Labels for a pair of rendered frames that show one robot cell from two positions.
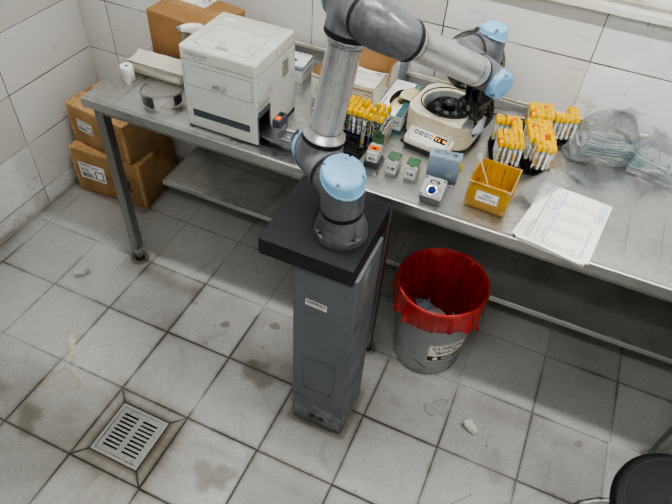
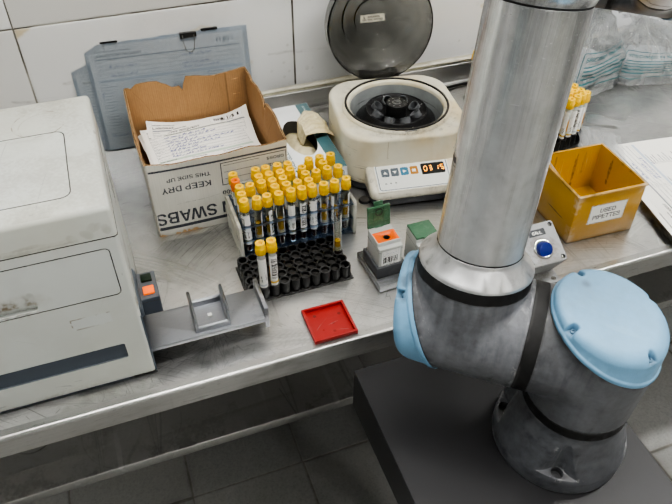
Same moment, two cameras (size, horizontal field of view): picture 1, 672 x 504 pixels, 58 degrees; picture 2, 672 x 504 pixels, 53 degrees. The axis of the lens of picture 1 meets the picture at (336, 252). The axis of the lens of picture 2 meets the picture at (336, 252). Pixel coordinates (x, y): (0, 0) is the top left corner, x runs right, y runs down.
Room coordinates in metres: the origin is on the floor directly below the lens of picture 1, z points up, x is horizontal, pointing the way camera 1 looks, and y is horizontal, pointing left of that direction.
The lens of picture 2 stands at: (1.03, 0.49, 1.64)
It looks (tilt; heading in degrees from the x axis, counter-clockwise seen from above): 42 degrees down; 319
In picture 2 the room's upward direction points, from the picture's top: straight up
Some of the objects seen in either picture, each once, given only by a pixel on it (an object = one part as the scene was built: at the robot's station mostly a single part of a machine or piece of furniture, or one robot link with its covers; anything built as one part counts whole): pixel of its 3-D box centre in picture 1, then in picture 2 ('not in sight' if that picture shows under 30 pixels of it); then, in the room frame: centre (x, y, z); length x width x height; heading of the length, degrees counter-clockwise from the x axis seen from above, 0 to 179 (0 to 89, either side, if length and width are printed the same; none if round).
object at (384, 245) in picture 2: (374, 155); (384, 250); (1.59, -0.10, 0.92); 0.05 x 0.04 x 0.06; 161
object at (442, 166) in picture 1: (443, 166); not in sight; (1.56, -0.32, 0.92); 0.10 x 0.07 x 0.10; 76
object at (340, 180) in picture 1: (341, 185); (589, 347); (1.20, 0.00, 1.11); 0.13 x 0.12 x 0.14; 31
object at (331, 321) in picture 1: (332, 337); not in sight; (1.21, -0.01, 0.44); 0.20 x 0.20 x 0.87; 69
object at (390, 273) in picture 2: (373, 162); (383, 262); (1.59, -0.10, 0.89); 0.09 x 0.05 x 0.04; 162
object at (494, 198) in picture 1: (492, 187); (584, 192); (1.47, -0.47, 0.93); 0.13 x 0.13 x 0.10; 67
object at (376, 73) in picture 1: (356, 81); (205, 146); (2.00, -0.03, 0.95); 0.29 x 0.25 x 0.15; 159
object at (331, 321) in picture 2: not in sight; (329, 321); (1.56, 0.04, 0.88); 0.07 x 0.07 x 0.01; 69
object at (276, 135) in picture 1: (282, 134); (194, 316); (1.67, 0.21, 0.92); 0.21 x 0.07 x 0.05; 69
